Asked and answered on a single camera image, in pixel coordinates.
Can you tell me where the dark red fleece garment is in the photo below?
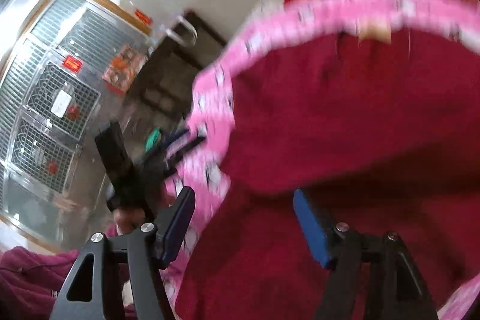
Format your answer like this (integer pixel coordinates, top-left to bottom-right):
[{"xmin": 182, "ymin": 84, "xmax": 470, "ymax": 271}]
[{"xmin": 175, "ymin": 28, "xmax": 479, "ymax": 319}]

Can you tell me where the person's left hand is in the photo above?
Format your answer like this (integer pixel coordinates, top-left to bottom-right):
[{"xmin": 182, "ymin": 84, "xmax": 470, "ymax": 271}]
[{"xmin": 112, "ymin": 187, "xmax": 170, "ymax": 237}]

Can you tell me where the green cloth on stool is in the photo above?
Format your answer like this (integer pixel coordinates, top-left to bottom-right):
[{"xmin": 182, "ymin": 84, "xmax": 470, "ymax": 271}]
[{"xmin": 144, "ymin": 127, "xmax": 162, "ymax": 152}]

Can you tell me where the pink penguin blanket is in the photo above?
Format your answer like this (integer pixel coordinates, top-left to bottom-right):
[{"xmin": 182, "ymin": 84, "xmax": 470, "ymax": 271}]
[{"xmin": 163, "ymin": 0, "xmax": 479, "ymax": 319}]

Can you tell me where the dark wooden console table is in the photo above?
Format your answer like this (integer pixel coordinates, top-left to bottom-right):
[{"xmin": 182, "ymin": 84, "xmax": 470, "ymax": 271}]
[{"xmin": 124, "ymin": 10, "xmax": 227, "ymax": 157}]

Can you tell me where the orange gift box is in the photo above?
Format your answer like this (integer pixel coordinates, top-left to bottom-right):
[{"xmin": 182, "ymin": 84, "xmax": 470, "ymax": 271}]
[{"xmin": 102, "ymin": 46, "xmax": 147, "ymax": 94}]

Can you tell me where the metal security door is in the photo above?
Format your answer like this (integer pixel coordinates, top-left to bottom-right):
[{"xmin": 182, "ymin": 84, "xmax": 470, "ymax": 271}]
[{"xmin": 1, "ymin": 0, "xmax": 146, "ymax": 250}]

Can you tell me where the white bag handle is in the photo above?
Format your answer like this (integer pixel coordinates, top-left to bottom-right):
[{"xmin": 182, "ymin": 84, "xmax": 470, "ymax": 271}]
[{"xmin": 165, "ymin": 15, "xmax": 199, "ymax": 48}]

